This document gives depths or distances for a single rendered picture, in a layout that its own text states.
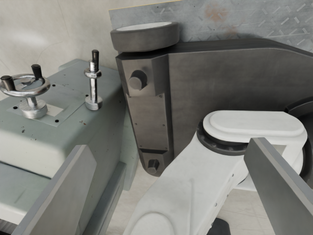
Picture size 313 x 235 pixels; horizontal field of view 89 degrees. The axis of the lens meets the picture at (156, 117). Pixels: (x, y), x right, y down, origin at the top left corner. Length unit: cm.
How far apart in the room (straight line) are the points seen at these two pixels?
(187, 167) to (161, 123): 23
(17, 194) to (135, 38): 58
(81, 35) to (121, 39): 80
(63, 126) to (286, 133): 60
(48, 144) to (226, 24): 65
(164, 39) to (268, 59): 26
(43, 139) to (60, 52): 90
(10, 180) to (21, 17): 107
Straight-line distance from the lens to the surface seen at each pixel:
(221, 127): 38
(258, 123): 42
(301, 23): 68
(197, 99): 50
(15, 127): 64
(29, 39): 153
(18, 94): 56
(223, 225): 244
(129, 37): 45
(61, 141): 56
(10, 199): 70
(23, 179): 72
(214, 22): 61
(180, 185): 32
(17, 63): 171
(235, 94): 51
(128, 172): 155
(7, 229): 81
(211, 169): 36
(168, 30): 46
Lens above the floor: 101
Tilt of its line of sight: 52 degrees down
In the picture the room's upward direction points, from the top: 160 degrees counter-clockwise
